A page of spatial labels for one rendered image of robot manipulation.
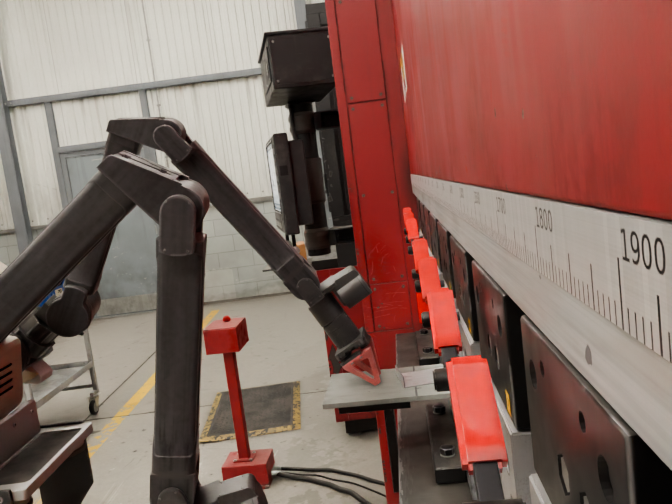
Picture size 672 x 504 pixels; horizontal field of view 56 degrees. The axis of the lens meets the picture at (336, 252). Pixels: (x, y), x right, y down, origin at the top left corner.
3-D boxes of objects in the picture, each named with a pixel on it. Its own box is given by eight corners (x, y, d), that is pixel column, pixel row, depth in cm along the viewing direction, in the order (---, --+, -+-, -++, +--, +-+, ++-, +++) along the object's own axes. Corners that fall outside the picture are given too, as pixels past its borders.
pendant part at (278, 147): (276, 228, 265) (264, 143, 261) (304, 224, 267) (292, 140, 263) (285, 236, 221) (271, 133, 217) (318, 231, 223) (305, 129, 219)
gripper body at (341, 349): (368, 332, 132) (347, 304, 132) (366, 345, 122) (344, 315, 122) (343, 350, 133) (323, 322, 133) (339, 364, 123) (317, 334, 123)
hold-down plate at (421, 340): (415, 339, 201) (414, 330, 201) (432, 338, 201) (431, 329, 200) (419, 369, 172) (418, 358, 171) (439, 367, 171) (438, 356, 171)
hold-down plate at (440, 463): (426, 417, 138) (425, 404, 138) (451, 415, 137) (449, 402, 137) (436, 485, 108) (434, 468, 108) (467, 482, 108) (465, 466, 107)
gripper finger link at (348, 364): (391, 367, 130) (364, 331, 129) (391, 377, 123) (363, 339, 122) (365, 385, 131) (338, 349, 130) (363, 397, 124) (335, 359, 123)
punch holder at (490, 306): (486, 447, 54) (467, 259, 52) (587, 439, 53) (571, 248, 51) (522, 552, 39) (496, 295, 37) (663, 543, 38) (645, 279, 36)
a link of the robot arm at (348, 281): (290, 273, 129) (293, 286, 121) (335, 240, 129) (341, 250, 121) (324, 316, 133) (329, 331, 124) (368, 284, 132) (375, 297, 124)
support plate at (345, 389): (331, 378, 137) (331, 374, 137) (453, 367, 134) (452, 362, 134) (322, 409, 119) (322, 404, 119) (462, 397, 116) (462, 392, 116)
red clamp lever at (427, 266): (413, 255, 74) (422, 321, 67) (448, 251, 74) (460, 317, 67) (414, 265, 75) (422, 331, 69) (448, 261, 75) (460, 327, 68)
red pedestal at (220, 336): (229, 472, 321) (204, 315, 311) (276, 469, 318) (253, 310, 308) (218, 492, 301) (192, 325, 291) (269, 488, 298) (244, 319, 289)
